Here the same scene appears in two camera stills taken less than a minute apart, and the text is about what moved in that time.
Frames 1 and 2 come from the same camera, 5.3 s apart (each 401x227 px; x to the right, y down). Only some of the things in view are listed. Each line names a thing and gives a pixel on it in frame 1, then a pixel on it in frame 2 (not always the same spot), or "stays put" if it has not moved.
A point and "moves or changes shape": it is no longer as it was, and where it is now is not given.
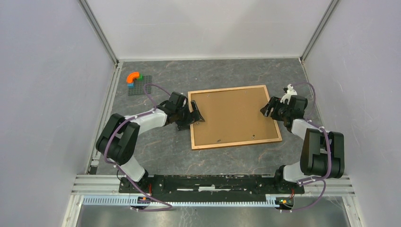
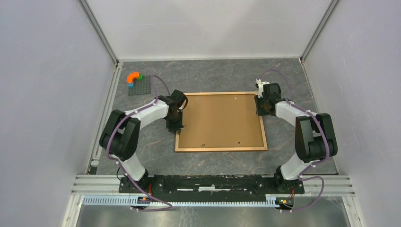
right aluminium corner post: (318, 30) stays put
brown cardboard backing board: (232, 116) moves or changes shape
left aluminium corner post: (97, 29) stays put
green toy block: (142, 77) stays put
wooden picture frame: (233, 144) → (177, 149)
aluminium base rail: (95, 184) stays put
